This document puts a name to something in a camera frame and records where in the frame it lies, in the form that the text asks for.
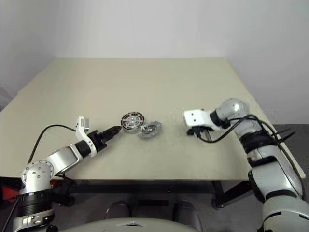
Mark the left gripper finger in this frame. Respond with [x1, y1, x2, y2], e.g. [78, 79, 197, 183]
[106, 130, 121, 144]
[102, 125, 122, 137]

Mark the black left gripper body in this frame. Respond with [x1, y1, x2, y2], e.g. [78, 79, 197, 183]
[87, 130, 108, 153]

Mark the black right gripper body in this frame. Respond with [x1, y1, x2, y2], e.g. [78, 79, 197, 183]
[190, 125, 213, 137]

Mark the motor housing with copper windings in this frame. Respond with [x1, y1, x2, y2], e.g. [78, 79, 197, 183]
[120, 112, 145, 134]

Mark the round silver motor lid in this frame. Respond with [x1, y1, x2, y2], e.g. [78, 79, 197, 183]
[138, 120, 163, 140]

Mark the dark rounded shape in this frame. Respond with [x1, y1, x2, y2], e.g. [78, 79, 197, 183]
[173, 200, 204, 230]
[106, 201, 132, 220]

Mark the grey robot torso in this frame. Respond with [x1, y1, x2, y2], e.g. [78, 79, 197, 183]
[60, 212, 201, 232]

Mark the red plastic object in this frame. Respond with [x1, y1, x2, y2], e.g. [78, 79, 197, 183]
[0, 185, 18, 204]

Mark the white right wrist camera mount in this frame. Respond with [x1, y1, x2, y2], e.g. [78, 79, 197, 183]
[183, 109, 222, 132]

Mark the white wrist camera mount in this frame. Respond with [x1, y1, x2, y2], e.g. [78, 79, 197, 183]
[74, 116, 98, 158]
[183, 109, 222, 132]

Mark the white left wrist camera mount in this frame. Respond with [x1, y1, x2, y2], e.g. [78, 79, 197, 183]
[74, 116, 98, 158]

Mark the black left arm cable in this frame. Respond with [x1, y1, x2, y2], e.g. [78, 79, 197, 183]
[28, 124, 77, 165]

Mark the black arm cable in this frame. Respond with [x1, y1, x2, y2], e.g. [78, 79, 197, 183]
[202, 113, 303, 179]
[28, 124, 77, 165]

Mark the black metal table frame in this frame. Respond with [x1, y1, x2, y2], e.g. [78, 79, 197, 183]
[52, 180, 254, 209]

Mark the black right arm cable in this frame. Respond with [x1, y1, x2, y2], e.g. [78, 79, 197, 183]
[202, 113, 303, 179]

